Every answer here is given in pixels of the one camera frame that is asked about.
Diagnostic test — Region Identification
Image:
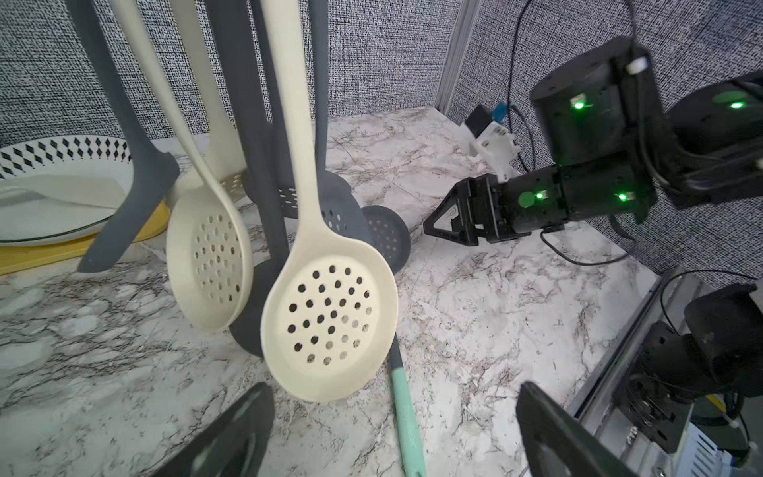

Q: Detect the yellow tray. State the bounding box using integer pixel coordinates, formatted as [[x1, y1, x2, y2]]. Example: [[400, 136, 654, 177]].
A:
[[0, 202, 170, 275]]

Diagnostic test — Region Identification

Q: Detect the grey skimmer front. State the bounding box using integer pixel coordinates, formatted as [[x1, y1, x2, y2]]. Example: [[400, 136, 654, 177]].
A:
[[66, 0, 180, 273]]

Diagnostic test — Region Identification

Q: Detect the cream slotted spatula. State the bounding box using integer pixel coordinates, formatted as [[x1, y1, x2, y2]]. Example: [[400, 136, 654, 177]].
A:
[[171, 1, 246, 203]]

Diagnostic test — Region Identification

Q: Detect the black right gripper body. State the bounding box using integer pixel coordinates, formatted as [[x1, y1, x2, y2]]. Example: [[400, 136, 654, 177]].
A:
[[458, 166, 571, 242]]

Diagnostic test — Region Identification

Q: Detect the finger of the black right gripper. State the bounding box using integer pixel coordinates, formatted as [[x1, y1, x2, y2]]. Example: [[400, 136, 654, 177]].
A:
[[423, 178, 479, 246]]

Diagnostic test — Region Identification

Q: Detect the grey utensil rack stand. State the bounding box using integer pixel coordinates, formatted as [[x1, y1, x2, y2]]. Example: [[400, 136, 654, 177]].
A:
[[206, 1, 289, 358]]

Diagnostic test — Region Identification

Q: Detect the grey skimmer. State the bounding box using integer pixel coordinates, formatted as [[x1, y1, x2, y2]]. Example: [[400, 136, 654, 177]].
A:
[[66, 0, 180, 273], [252, 0, 373, 242]]

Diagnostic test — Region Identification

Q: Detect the grey skimmer lone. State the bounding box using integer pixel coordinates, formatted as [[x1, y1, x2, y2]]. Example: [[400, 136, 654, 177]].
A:
[[362, 205, 426, 476]]

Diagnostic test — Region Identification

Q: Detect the white bowl black rim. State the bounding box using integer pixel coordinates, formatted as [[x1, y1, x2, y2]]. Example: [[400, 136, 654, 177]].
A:
[[1, 135, 133, 246]]

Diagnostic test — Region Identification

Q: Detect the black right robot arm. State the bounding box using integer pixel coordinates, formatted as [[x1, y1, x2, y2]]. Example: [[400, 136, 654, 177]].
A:
[[423, 37, 762, 454]]

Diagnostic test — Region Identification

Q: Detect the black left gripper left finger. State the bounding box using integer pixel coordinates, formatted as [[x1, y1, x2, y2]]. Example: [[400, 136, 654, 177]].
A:
[[154, 383, 275, 476]]

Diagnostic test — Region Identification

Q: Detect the cream skimmer mint handle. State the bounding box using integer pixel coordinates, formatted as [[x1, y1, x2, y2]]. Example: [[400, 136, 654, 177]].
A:
[[111, 1, 254, 332]]

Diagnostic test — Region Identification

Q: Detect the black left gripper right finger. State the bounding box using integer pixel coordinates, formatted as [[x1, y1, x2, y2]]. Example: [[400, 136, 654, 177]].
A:
[[516, 382, 634, 477]]

